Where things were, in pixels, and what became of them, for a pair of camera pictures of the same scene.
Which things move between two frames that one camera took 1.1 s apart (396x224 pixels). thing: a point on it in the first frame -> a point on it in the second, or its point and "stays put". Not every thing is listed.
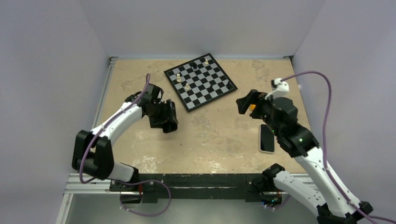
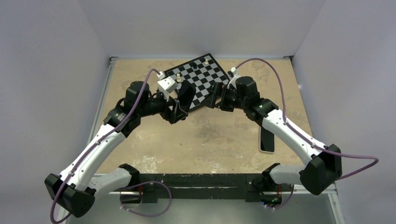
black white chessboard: x=200 y=81 stays put
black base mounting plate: x=152 y=187 stays put
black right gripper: x=243 y=103 -> x=210 y=101
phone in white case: x=267 y=141 stays put
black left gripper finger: x=172 y=126 -> x=178 y=114
